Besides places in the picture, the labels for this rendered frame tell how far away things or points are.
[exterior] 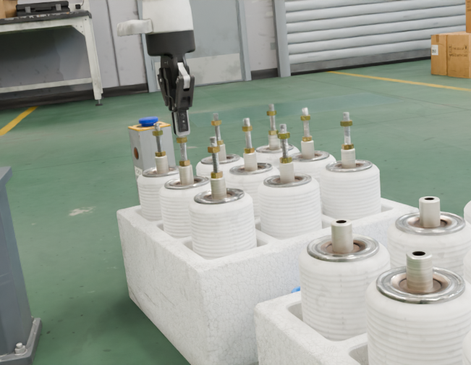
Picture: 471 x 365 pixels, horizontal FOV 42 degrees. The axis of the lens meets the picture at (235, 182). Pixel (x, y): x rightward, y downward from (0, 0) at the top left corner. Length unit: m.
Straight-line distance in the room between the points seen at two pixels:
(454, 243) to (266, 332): 0.22
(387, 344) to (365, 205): 0.46
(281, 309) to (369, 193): 0.35
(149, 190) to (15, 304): 0.29
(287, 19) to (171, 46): 5.17
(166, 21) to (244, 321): 0.45
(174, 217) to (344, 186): 0.27
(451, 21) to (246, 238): 5.98
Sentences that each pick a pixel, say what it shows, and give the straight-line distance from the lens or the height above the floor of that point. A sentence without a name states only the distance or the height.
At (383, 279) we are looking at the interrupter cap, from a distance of 0.57.
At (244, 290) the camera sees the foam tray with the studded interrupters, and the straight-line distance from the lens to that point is 0.87.
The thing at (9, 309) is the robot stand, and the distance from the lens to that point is 1.06.
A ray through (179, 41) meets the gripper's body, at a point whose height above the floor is 0.48.
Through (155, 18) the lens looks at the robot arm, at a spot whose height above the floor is 0.51.
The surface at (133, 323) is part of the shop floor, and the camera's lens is 1.13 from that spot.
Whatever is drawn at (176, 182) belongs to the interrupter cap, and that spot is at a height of 0.25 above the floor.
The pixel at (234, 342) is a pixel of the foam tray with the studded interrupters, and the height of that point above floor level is 0.06.
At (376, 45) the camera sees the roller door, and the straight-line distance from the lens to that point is 6.40.
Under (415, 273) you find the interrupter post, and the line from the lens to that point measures 0.55.
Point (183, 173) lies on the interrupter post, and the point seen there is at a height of 0.27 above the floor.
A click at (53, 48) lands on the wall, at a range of 5.96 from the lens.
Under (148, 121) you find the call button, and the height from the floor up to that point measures 0.33.
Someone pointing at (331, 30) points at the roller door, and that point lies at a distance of 6.23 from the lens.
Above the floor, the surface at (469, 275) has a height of 0.24.
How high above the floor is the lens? 0.48
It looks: 14 degrees down
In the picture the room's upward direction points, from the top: 6 degrees counter-clockwise
